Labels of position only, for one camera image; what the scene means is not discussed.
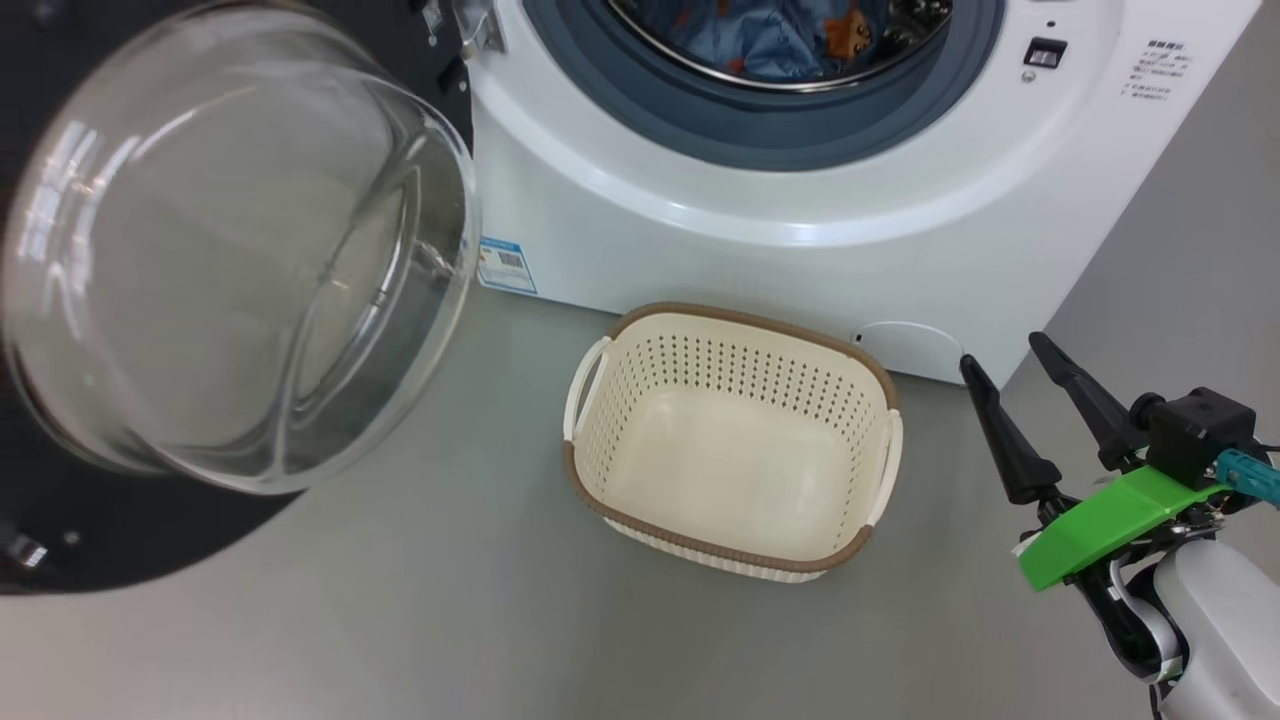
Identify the cream perforated laundry basket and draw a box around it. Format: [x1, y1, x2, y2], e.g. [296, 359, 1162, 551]
[562, 302, 905, 585]

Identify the stainless steel washing machine drum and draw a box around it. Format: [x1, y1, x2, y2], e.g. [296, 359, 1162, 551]
[605, 0, 956, 94]

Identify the black round glass washer door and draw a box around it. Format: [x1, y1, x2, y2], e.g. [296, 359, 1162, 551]
[0, 0, 483, 596]

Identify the blue energy label sticker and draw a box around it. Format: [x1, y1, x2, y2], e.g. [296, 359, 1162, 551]
[477, 236, 538, 295]

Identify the round white filter cover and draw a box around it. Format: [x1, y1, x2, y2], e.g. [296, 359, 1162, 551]
[852, 320, 966, 387]

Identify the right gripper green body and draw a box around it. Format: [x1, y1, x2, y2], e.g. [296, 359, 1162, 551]
[1017, 464, 1233, 594]

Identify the white front-load washing machine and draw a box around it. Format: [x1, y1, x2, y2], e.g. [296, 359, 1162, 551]
[440, 0, 1263, 389]

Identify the teal cable connector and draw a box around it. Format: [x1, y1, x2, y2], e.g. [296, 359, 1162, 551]
[1215, 448, 1280, 507]

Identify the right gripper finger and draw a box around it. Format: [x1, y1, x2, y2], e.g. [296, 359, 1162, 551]
[1028, 331, 1151, 473]
[959, 353, 1064, 506]

